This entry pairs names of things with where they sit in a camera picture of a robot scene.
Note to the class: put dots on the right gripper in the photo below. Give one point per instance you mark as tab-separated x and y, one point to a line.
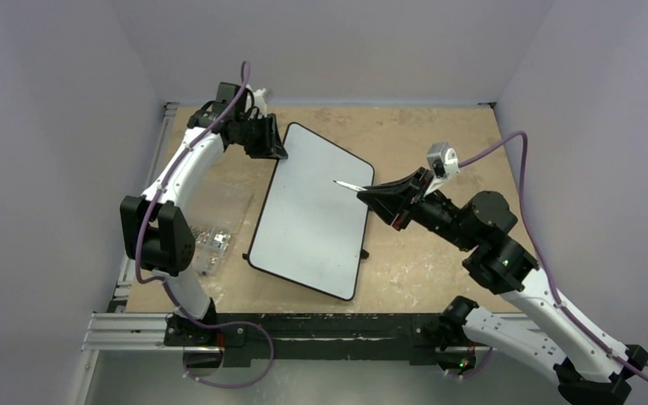
412	198

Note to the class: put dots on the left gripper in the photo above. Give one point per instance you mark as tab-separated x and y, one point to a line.
271	145

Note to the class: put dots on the white whiteboard marker pen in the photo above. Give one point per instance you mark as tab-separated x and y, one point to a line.
349	186

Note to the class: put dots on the white whiteboard black frame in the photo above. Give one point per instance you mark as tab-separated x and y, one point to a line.
311	229

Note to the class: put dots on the clear plastic screw box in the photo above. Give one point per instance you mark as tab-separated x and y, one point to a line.
215	214

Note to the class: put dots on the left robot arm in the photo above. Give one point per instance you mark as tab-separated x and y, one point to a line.
156	234

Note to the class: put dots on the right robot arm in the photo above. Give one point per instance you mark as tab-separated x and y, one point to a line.
587	365

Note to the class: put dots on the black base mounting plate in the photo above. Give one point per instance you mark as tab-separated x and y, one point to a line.
418	339

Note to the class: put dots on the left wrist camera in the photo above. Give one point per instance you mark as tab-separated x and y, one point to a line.
256	102

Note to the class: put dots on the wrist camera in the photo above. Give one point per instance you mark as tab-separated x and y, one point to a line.
256	102
444	165

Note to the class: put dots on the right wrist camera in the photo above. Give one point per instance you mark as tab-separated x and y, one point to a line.
444	165

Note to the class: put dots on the aluminium frame rail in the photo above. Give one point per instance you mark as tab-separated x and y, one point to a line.
127	332

